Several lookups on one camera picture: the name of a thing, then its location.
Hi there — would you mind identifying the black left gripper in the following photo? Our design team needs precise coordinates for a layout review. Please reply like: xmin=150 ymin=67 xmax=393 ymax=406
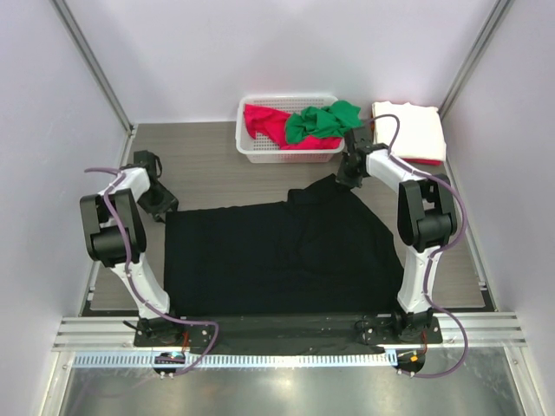
xmin=137 ymin=185 xmax=179 ymax=223

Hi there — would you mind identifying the green t shirt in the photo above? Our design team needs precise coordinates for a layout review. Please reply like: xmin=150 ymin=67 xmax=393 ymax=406
xmin=285 ymin=101 xmax=362 ymax=144

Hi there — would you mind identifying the black t shirt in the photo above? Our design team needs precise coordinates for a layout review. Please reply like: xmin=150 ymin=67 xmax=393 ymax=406
xmin=164 ymin=176 xmax=403 ymax=317

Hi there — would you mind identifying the white perforated plastic basket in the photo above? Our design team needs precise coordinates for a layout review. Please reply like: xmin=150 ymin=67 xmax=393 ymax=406
xmin=235 ymin=93 xmax=344 ymax=164

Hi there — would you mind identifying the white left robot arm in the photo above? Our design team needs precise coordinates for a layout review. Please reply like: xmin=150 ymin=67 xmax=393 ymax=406
xmin=80 ymin=150 xmax=185 ymax=346

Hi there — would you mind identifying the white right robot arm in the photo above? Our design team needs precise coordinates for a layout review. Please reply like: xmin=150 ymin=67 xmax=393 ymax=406
xmin=336 ymin=127 xmax=458 ymax=343

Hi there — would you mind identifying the folded orange t shirt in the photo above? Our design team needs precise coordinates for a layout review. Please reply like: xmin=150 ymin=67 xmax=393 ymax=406
xmin=369 ymin=104 xmax=375 ymax=131

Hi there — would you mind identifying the folded white t shirt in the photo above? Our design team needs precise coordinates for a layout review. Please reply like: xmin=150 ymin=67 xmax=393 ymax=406
xmin=373 ymin=101 xmax=447 ymax=163

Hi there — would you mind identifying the pink t shirt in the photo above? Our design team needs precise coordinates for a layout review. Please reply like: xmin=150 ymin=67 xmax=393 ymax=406
xmin=243 ymin=104 xmax=342 ymax=151

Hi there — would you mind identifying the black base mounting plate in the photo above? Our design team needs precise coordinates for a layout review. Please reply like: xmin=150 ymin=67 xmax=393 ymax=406
xmin=124 ymin=311 xmax=442 ymax=356

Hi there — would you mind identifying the white slotted cable duct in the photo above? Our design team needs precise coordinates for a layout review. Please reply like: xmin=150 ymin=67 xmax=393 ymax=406
xmin=73 ymin=350 xmax=397 ymax=369

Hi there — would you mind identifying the aluminium front rail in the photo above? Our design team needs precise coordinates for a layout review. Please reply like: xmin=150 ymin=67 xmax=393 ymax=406
xmin=52 ymin=312 xmax=526 ymax=351

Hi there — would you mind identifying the left aluminium frame post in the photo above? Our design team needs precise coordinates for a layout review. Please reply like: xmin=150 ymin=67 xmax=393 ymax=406
xmin=49 ymin=0 xmax=136 ymax=138

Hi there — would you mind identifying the aluminium frame post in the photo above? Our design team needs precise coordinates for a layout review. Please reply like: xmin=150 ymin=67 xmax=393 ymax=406
xmin=439 ymin=0 xmax=514 ymax=120
xmin=49 ymin=0 xmax=136 ymax=138

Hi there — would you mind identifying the right aluminium frame post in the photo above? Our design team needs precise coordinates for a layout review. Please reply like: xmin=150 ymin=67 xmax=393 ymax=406
xmin=439 ymin=0 xmax=514 ymax=120

